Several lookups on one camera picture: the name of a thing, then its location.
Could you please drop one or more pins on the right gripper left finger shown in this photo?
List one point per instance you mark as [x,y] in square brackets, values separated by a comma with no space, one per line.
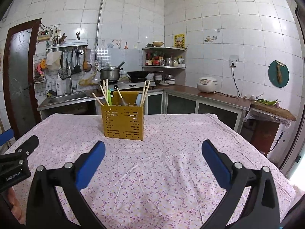
[44,209]

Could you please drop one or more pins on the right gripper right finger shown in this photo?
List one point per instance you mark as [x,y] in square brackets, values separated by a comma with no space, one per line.
[261,209]

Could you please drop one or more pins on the green handled fork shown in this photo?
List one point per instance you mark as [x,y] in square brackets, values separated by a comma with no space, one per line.
[109,97]

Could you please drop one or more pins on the dark metal spoon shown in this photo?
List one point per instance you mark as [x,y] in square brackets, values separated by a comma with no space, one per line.
[122,101]

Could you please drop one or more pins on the light blue spatula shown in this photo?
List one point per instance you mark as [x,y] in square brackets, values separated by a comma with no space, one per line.
[138,99]

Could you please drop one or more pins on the kitchen counter cabinets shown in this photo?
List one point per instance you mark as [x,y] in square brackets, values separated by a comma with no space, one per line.
[174,99]

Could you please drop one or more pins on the person left hand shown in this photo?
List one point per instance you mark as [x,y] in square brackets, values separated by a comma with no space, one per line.
[16,208]

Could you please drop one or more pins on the blue chair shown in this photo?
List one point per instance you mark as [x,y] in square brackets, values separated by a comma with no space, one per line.
[6,136]

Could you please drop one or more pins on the steel sink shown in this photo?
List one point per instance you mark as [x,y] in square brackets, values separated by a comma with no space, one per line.
[68,97]

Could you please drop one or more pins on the white soap bottle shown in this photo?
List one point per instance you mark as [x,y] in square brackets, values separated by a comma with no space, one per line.
[59,88]

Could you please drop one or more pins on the sink faucet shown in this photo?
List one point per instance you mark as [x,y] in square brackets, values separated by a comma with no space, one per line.
[72,88]

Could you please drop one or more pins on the floral pink tablecloth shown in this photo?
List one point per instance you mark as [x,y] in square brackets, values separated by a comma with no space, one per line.
[162,181]

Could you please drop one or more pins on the wooden cutting board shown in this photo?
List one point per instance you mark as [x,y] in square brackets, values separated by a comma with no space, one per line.
[273,110]

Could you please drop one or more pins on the yellow perforated utensil holder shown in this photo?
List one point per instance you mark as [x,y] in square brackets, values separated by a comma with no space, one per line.
[123,122]

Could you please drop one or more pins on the brown door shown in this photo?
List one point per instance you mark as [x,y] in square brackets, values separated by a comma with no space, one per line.
[18,77]

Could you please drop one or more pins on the gas stove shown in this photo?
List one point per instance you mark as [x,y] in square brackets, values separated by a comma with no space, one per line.
[113,86]

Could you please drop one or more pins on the steel cooking pot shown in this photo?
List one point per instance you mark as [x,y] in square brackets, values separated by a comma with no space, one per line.
[111,73]

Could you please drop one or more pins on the white rice cooker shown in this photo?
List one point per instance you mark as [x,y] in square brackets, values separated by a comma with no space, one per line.
[207,84]

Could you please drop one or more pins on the green round cutting board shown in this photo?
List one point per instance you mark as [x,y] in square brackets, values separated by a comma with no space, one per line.
[278,74]

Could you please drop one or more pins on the black wok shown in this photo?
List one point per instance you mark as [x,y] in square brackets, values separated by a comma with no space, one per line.
[140,75]

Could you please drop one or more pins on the stacked white plates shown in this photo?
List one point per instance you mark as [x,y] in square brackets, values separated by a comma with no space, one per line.
[164,79]

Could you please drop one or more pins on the corner shelf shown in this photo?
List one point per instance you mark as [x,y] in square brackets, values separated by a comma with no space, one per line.
[168,60]

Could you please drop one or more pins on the beige bowl on shelf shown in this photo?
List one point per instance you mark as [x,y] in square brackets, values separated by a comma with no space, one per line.
[157,44]

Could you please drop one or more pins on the wall utensil rack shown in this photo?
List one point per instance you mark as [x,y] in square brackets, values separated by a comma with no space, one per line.
[65,45]

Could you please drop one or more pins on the wall power outlet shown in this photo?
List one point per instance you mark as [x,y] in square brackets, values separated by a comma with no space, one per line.
[233,59]

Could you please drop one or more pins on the yellow wall poster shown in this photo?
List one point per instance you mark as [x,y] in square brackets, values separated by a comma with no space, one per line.
[179,41]

